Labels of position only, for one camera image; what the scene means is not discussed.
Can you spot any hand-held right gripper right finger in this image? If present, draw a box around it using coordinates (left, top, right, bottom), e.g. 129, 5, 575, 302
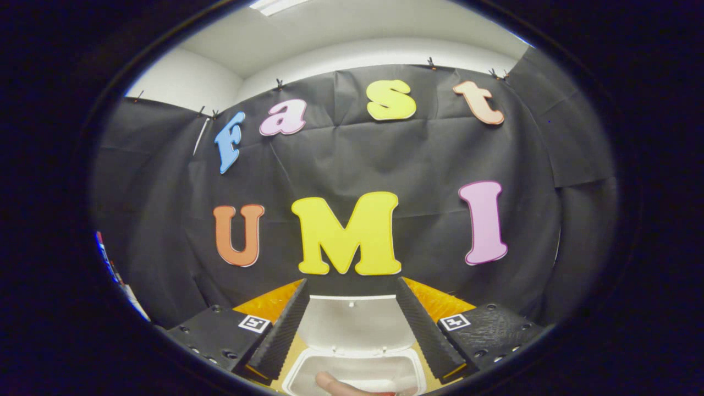
395, 277, 545, 384

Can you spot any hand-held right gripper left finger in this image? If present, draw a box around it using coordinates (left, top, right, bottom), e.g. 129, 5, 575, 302
165, 278, 310, 384

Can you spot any white desktop garbage bin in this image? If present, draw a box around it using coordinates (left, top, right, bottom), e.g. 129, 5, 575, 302
282, 295, 428, 396

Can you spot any black backdrop cloth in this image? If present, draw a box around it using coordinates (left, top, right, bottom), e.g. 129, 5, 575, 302
91, 47, 619, 331

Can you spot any ceiling light panel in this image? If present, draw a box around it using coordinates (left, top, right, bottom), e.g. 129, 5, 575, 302
249, 0, 313, 16

